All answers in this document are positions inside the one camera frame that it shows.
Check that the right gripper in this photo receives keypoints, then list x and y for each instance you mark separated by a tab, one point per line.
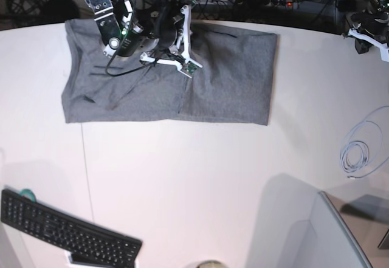
158	30

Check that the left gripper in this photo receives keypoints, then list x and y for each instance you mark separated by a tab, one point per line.
371	24

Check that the grey t-shirt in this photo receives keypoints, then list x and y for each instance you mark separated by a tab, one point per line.
233	85

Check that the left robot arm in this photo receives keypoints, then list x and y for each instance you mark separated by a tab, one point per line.
349	7

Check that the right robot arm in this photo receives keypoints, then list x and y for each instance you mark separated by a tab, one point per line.
113	19

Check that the green tape roll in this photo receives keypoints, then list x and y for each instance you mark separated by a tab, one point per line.
28	194

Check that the black computer keyboard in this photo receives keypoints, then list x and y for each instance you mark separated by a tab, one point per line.
79	237

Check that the round tan object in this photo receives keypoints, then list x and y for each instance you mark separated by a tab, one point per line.
211	264

